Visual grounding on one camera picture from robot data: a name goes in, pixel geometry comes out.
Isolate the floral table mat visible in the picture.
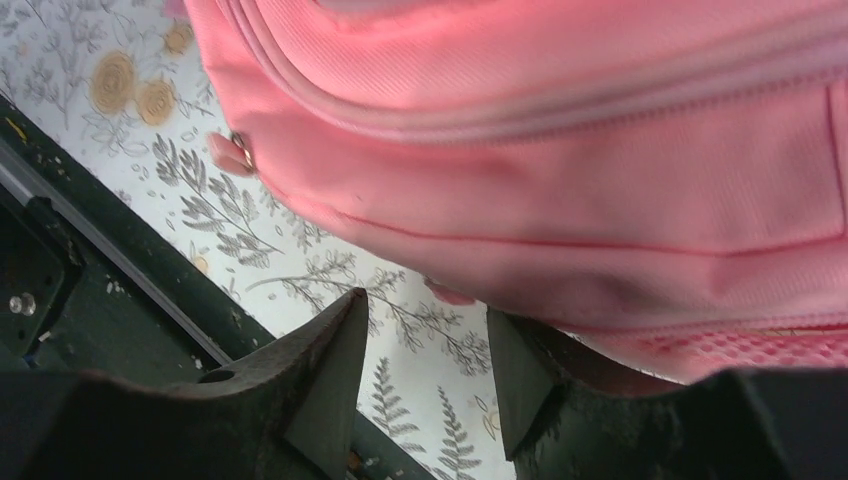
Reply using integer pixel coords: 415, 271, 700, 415
1, 1, 514, 479

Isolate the pink student backpack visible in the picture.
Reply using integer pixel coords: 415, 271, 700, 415
165, 1, 847, 383

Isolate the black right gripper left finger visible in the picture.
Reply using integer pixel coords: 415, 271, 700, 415
1, 289, 369, 479

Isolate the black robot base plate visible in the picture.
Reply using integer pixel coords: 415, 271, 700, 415
0, 95, 432, 480

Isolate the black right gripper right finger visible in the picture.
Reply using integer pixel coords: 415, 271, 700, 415
486, 309, 847, 479

